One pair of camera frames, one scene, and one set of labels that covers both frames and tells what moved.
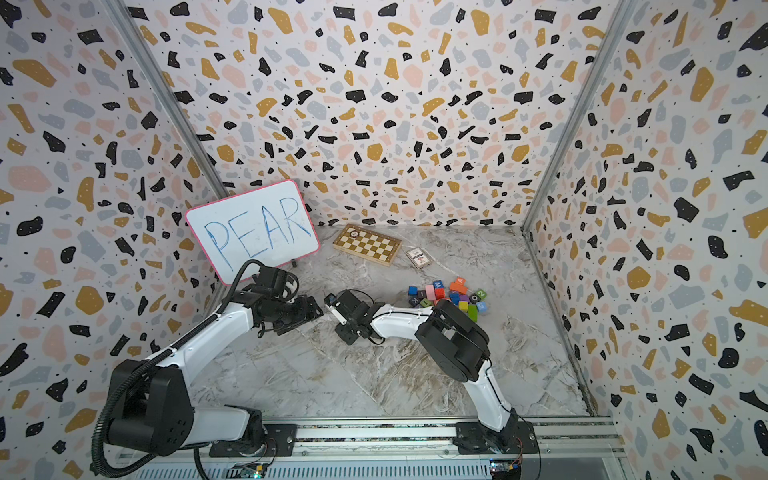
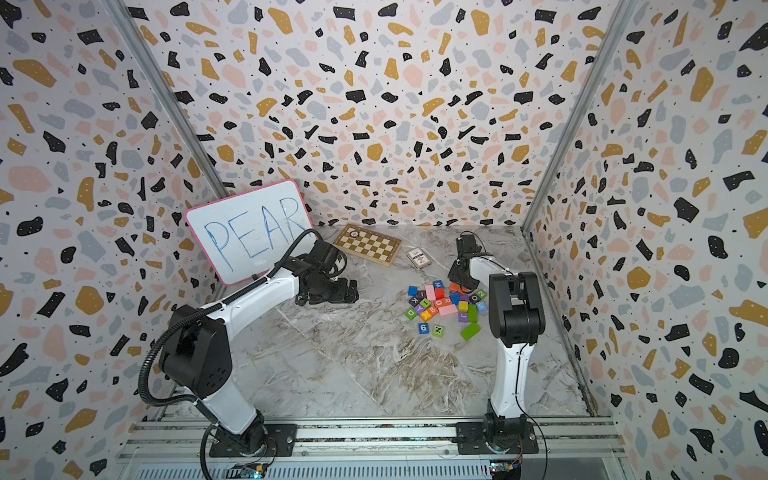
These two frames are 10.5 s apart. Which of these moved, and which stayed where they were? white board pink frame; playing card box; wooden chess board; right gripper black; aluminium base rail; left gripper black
Moved: left gripper black; right gripper black
Stayed: white board pink frame; aluminium base rail; wooden chess board; playing card box
